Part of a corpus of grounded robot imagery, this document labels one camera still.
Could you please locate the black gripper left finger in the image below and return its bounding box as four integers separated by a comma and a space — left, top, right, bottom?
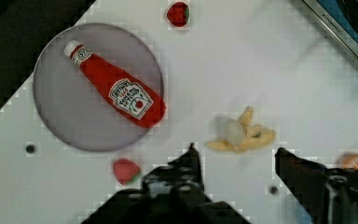
142, 143, 204, 213

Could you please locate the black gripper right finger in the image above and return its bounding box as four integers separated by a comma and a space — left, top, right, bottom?
275, 147, 358, 224

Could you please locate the peeled toy banana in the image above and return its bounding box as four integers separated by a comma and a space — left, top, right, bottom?
205, 106, 276, 154

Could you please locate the toy orange half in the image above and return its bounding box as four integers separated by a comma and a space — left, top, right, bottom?
338, 153, 358, 170

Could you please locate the light red toy strawberry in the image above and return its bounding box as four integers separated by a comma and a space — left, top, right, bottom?
113, 159, 141, 185

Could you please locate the red ketchup bottle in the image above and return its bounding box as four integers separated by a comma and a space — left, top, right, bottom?
63, 40, 166, 128

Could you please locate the grey round plate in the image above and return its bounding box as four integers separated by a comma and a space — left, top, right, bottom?
34, 22, 164, 151

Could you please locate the black toaster oven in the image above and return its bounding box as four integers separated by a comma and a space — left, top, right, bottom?
292, 0, 358, 64

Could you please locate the dark red toy strawberry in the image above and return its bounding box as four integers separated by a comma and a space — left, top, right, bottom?
166, 2, 189, 27

